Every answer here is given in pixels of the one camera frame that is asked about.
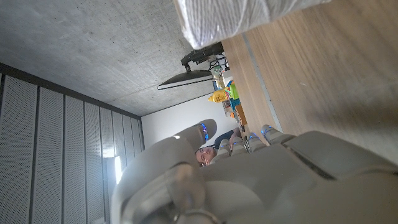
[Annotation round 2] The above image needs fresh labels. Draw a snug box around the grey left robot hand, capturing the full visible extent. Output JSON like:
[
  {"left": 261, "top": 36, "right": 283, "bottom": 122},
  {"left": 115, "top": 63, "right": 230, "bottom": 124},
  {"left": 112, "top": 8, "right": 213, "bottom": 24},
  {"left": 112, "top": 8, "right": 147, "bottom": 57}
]
[{"left": 110, "top": 118, "right": 398, "bottom": 224}]

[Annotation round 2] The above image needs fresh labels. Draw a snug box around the seated person in dark shirt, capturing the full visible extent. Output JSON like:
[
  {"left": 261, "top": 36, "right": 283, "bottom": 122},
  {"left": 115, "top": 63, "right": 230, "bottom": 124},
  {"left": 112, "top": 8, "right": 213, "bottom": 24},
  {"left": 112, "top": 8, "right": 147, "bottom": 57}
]
[{"left": 195, "top": 126, "right": 246, "bottom": 167}]

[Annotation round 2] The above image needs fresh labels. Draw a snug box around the green cube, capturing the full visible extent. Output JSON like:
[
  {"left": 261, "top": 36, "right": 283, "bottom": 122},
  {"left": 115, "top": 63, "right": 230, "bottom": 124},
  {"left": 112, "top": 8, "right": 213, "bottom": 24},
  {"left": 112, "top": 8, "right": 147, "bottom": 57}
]
[{"left": 228, "top": 83, "right": 239, "bottom": 100}]

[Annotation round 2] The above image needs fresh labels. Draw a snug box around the yellow bottle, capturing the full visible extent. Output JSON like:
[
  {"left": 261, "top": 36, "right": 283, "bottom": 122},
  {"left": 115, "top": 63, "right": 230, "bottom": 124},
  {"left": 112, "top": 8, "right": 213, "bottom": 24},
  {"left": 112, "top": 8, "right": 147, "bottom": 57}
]
[{"left": 207, "top": 89, "right": 230, "bottom": 104}]

